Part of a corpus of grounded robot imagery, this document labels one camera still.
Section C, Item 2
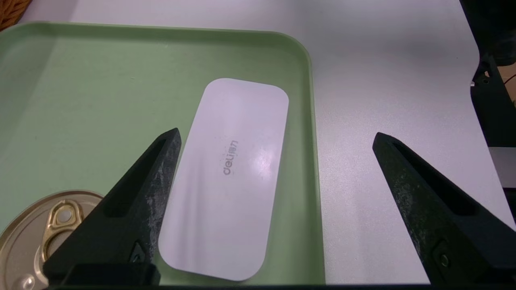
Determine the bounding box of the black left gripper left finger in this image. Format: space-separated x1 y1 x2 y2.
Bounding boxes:
42 128 182 284

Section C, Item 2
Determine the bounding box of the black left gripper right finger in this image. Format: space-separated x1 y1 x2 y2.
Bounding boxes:
372 132 516 284

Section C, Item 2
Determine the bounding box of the cat food tin can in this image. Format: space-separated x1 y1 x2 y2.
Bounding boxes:
0 190 104 290

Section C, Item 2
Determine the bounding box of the white rounded plastic box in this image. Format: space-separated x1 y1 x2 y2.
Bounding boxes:
158 78 289 282

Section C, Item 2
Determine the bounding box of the orange wicker basket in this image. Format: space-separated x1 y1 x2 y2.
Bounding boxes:
0 0 32 32

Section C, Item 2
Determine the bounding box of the light green plastic tray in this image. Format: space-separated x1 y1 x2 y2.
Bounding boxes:
0 21 325 286

